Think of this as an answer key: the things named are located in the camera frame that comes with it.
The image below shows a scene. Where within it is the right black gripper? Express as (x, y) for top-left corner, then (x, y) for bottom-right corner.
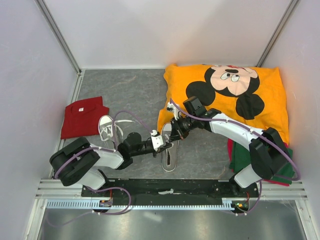
(168, 114), (197, 143)

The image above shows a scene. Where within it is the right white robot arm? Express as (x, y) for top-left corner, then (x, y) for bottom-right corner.
(167, 96), (292, 197)

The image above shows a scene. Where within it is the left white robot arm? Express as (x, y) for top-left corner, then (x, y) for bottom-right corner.
(49, 131), (173, 197)

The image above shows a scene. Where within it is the white tape scrap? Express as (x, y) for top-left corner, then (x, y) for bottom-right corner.
(158, 188), (174, 196)

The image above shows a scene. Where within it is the red cloth under green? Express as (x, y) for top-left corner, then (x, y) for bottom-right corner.
(226, 136), (291, 187)

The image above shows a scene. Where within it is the green folded cloth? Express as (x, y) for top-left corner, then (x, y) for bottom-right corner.
(229, 138), (295, 186)

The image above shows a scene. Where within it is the orange mickey mouse pillow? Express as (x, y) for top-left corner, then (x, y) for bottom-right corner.
(163, 64), (290, 144)

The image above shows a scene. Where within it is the red folded t-shirt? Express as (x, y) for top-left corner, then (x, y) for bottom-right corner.
(60, 96), (110, 140)

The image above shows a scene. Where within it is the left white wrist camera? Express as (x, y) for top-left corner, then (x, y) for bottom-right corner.
(150, 130), (165, 152)

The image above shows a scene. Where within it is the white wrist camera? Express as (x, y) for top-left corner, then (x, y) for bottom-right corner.
(150, 130), (165, 152)
(166, 102), (184, 121)

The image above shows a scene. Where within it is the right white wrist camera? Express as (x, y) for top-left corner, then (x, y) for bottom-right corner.
(166, 102), (184, 121)

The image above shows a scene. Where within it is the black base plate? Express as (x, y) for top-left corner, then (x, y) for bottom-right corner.
(81, 177), (261, 207)

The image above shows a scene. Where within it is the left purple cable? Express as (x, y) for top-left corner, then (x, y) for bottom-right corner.
(46, 110), (158, 227)

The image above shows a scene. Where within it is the purple cable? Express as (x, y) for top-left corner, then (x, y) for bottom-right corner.
(46, 110), (158, 227)
(169, 98), (301, 182)

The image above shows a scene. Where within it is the slotted cable duct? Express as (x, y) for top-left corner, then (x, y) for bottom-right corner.
(46, 198), (248, 211)

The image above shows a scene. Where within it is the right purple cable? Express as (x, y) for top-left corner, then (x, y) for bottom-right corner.
(169, 98), (301, 182)

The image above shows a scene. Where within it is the right aluminium frame post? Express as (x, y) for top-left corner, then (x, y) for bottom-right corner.
(255, 0), (300, 68)

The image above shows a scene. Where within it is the aluminium frame post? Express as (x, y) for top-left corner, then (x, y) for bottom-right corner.
(255, 0), (300, 68)
(35, 0), (82, 75)

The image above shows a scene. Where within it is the left aluminium frame post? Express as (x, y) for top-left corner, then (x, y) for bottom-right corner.
(35, 0), (82, 75)

